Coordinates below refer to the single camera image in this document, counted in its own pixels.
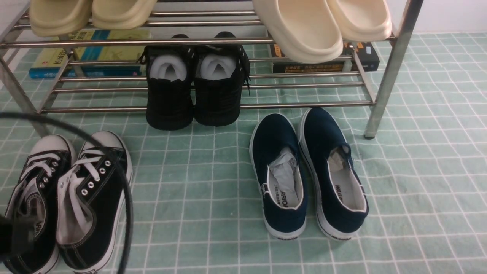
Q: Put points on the cream slipper, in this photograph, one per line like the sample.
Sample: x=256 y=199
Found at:
x=362 y=20
x=305 y=30

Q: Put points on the black mesh shoe, right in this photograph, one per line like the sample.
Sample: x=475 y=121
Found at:
x=221 y=73

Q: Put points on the yellow and blue book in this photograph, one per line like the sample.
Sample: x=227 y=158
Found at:
x=49 y=61

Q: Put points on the tan slipper, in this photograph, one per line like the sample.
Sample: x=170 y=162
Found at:
x=121 y=14
x=50 y=18

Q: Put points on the black canvas sneaker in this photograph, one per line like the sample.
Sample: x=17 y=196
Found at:
x=35 y=197
x=90 y=204

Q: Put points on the tan slipper, far left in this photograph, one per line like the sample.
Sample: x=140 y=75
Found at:
x=50 y=18

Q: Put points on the navy slip-on shoe, right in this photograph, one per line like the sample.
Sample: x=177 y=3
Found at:
x=341 y=204

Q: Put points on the black mesh shoe, left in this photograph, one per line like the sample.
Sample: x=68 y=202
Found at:
x=169 y=76

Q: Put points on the navy slip-on shoe, left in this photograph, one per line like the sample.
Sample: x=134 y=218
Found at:
x=276 y=158

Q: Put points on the navy slip-on shoe, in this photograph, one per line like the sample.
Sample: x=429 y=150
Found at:
x=276 y=158
x=341 y=204

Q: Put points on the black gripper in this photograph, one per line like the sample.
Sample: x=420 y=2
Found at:
x=16 y=236

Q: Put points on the black book with orange text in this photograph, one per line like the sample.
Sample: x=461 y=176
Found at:
x=364 y=51

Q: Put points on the green checked floor cloth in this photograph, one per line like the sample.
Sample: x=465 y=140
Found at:
x=198 y=210

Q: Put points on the cream slipper, centre right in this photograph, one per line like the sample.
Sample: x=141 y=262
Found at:
x=305 y=30

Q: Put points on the black mesh shoe, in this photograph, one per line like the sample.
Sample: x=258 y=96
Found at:
x=169 y=76
x=221 y=73

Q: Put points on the stainless steel shoe rack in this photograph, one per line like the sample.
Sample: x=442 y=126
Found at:
x=73 y=92

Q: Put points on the cream slipper, far right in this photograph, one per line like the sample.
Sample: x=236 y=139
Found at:
x=362 y=20

